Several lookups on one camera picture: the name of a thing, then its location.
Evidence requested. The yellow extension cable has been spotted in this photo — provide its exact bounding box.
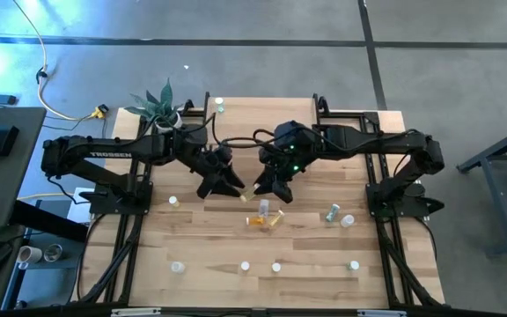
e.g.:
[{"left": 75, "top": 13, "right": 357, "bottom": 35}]
[
  {"left": 17, "top": 191, "right": 78, "bottom": 202},
  {"left": 12, "top": 0, "right": 109, "bottom": 122}
]

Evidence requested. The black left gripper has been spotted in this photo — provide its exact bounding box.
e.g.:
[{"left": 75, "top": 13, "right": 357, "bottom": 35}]
[{"left": 196, "top": 145, "right": 246, "bottom": 200}]

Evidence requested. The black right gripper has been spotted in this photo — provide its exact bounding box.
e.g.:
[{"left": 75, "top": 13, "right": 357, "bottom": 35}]
[{"left": 253, "top": 144, "right": 310, "bottom": 205}]

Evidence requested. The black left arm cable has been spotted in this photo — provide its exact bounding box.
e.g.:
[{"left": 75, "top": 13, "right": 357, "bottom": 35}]
[{"left": 181, "top": 112, "right": 226, "bottom": 147}]

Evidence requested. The black aluminium rig frame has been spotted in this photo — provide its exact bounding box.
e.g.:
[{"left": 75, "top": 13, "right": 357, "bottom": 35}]
[{"left": 70, "top": 91, "right": 446, "bottom": 317}]

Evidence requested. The silver frame bracket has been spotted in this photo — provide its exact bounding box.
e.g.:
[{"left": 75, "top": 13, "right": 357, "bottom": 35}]
[
  {"left": 356, "top": 309, "right": 408, "bottom": 317},
  {"left": 110, "top": 307, "right": 162, "bottom": 317}
]

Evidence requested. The green plant in white pot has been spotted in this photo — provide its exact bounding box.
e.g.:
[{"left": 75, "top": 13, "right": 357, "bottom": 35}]
[{"left": 123, "top": 77, "right": 184, "bottom": 134}]

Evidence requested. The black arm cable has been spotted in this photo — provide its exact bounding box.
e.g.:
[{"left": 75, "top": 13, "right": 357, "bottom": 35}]
[
  {"left": 220, "top": 127, "right": 290, "bottom": 153},
  {"left": 181, "top": 112, "right": 226, "bottom": 147}
]

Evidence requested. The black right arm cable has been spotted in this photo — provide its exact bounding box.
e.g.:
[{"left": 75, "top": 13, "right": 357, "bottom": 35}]
[{"left": 220, "top": 127, "right": 290, "bottom": 153}]

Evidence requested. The black desk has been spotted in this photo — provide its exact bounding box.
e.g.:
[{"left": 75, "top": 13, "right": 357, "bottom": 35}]
[{"left": 0, "top": 107, "right": 90, "bottom": 314}]

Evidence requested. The blue-grey metal cart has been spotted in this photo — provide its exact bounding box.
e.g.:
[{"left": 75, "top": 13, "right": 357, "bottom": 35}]
[{"left": 455, "top": 119, "right": 507, "bottom": 259}]

